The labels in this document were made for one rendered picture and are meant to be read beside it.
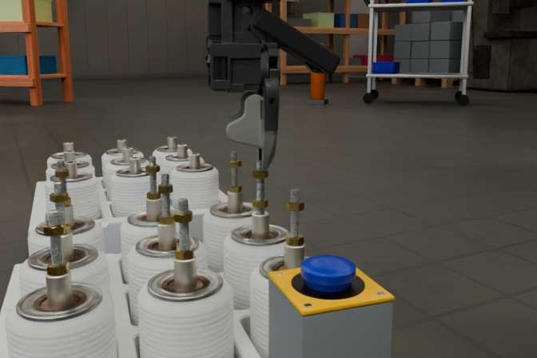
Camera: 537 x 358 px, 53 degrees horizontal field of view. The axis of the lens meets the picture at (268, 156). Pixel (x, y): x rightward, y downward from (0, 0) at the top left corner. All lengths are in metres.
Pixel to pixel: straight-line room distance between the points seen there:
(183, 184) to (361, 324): 0.73
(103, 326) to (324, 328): 0.23
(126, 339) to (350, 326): 0.31
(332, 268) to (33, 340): 0.27
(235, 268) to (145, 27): 10.88
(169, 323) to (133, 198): 0.54
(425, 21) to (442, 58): 0.65
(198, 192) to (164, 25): 10.57
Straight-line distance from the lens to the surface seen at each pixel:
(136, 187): 1.05
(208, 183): 1.07
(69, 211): 0.76
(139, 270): 0.65
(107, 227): 1.03
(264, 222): 0.68
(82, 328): 0.52
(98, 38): 11.28
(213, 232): 0.78
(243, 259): 0.66
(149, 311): 0.54
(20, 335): 0.53
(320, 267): 0.40
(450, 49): 8.18
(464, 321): 1.09
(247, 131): 0.64
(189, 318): 0.53
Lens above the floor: 0.48
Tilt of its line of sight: 11 degrees down
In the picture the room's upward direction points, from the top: straight up
